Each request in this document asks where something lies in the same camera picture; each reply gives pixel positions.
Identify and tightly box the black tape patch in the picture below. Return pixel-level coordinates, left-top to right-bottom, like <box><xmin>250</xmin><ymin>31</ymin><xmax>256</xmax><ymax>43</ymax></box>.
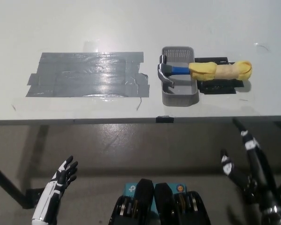
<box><xmin>194</xmin><ymin>56</ymin><xmax>245</xmax><ymax>96</ymax></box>

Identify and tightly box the small black tape piece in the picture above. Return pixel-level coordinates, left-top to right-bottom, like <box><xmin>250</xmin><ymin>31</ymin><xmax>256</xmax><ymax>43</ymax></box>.
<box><xmin>155</xmin><ymin>115</ymin><xmax>174</xmax><ymax>124</ymax></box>

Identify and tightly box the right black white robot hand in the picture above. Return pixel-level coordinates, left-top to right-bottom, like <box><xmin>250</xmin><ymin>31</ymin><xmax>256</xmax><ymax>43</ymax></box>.
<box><xmin>220</xmin><ymin>118</ymin><xmax>281</xmax><ymax>212</ymax></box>

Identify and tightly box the grey duct tape patch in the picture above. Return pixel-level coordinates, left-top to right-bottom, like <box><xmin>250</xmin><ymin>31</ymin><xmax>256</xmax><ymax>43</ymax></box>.
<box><xmin>25</xmin><ymin>51</ymin><xmax>150</xmax><ymax>98</ymax></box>

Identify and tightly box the blue hammer with yellow cloth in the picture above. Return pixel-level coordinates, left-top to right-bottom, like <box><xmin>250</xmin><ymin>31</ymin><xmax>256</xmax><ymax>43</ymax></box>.
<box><xmin>157</xmin><ymin>54</ymin><xmax>253</xmax><ymax>89</ymax></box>

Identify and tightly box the grey perforated plastic basket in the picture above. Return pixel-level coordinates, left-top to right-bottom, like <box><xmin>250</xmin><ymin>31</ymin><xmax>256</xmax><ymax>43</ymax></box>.
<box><xmin>161</xmin><ymin>46</ymin><xmax>200</xmax><ymax>106</ymax></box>

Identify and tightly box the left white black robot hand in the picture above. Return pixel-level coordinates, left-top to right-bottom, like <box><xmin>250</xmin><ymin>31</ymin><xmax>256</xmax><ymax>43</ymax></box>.
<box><xmin>31</xmin><ymin>155</ymin><xmax>79</xmax><ymax>225</ymax></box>

